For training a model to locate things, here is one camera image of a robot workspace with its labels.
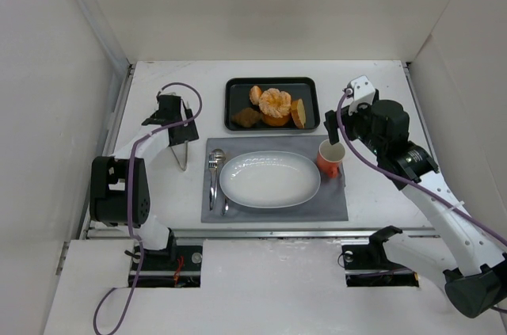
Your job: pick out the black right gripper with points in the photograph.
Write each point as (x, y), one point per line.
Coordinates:
(333, 126)

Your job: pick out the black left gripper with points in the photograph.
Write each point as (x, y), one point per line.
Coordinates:
(182, 134)

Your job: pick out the metal tongs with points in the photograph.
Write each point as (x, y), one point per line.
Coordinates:
(183, 154)

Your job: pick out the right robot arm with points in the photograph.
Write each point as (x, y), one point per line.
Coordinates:
(472, 273)

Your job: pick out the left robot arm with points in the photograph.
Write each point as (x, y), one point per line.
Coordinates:
(119, 191)

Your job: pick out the sliced brown bread loaf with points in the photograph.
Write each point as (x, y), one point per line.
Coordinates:
(298, 113)

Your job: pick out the sesame twisted bread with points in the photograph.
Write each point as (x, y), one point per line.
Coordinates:
(275, 103)

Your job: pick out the orange cup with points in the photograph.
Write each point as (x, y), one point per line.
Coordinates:
(329, 158)

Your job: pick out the smooth orange round bun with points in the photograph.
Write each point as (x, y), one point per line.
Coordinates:
(275, 121)

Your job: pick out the silver fork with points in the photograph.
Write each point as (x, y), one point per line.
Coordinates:
(221, 187)

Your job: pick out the silver spoon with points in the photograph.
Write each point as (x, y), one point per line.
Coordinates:
(215, 159)

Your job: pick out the black rectangular tray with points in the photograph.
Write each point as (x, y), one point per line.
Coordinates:
(237, 98)

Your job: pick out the brown chocolate croissant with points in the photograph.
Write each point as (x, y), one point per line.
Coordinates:
(247, 118)

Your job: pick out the small oval sesame roll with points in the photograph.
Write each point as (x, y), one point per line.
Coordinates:
(255, 95)

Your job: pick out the grey cloth placemat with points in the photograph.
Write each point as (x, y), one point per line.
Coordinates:
(328, 205)

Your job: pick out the white oval plate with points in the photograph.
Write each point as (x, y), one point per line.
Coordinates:
(271, 179)

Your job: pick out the white front cover board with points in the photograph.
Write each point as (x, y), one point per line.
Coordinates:
(247, 287)

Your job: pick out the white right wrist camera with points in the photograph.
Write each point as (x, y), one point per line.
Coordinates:
(362, 92)

